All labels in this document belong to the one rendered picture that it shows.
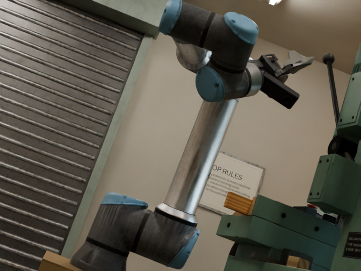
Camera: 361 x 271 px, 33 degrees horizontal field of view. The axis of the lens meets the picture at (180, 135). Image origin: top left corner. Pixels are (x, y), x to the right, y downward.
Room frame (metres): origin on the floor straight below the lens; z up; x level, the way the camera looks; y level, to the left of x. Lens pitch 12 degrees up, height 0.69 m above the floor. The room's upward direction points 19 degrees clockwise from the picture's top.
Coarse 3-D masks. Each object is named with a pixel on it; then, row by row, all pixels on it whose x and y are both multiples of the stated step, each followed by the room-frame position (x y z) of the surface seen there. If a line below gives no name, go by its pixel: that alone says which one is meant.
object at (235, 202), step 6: (228, 192) 1.57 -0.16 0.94; (228, 198) 1.56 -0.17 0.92; (234, 198) 1.56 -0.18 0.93; (240, 198) 1.56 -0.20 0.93; (246, 198) 1.57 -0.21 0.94; (228, 204) 1.56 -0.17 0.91; (234, 204) 1.56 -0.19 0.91; (240, 204) 1.56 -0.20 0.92; (246, 204) 1.57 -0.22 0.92; (234, 210) 1.57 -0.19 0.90; (240, 210) 1.57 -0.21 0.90; (246, 210) 1.57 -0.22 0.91
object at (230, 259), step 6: (228, 258) 1.74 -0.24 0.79; (234, 258) 1.70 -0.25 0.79; (240, 258) 1.67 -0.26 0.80; (228, 264) 1.73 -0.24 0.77; (234, 264) 1.69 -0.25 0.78; (240, 264) 1.66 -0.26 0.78; (246, 264) 1.62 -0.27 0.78; (252, 264) 1.58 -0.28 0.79; (258, 264) 1.55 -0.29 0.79; (264, 264) 1.52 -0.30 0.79; (270, 264) 1.49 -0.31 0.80; (276, 264) 1.47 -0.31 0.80; (228, 270) 1.72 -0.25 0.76; (234, 270) 1.68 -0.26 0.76; (240, 270) 1.64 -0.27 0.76; (246, 270) 1.61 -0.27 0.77; (252, 270) 1.57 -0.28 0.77; (258, 270) 1.54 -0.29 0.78; (264, 270) 1.51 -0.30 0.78; (270, 270) 1.48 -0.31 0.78; (276, 270) 1.45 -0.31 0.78; (282, 270) 1.43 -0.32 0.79; (288, 270) 1.40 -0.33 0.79; (294, 270) 1.37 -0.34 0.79; (300, 270) 1.35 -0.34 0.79; (306, 270) 1.33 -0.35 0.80; (312, 270) 1.31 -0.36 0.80
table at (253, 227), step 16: (224, 224) 1.70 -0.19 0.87; (240, 224) 1.60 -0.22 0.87; (256, 224) 1.54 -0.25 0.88; (272, 224) 1.55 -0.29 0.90; (240, 240) 1.66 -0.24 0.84; (256, 240) 1.54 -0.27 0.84; (272, 240) 1.56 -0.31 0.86; (288, 240) 1.57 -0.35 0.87; (304, 240) 1.58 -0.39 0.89; (320, 256) 1.59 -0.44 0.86
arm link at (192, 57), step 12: (180, 0) 1.39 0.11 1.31; (168, 12) 1.38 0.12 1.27; (180, 12) 1.38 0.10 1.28; (192, 12) 1.38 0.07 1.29; (204, 12) 1.38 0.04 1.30; (168, 24) 1.39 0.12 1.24; (180, 24) 1.38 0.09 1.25; (192, 24) 1.38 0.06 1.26; (204, 24) 1.37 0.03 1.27; (180, 36) 1.41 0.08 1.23; (192, 36) 1.39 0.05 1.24; (204, 36) 1.38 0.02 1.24; (180, 48) 1.61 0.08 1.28; (192, 48) 1.59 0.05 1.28; (180, 60) 1.90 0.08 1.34; (192, 60) 1.80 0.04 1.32; (204, 60) 1.89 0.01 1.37
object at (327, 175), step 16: (320, 160) 1.43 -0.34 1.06; (336, 160) 1.39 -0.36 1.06; (320, 176) 1.42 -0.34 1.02; (336, 176) 1.39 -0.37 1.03; (352, 176) 1.40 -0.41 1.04; (320, 192) 1.40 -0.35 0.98; (336, 192) 1.39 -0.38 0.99; (352, 192) 1.40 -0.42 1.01; (336, 208) 1.40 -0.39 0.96; (352, 208) 1.41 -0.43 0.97
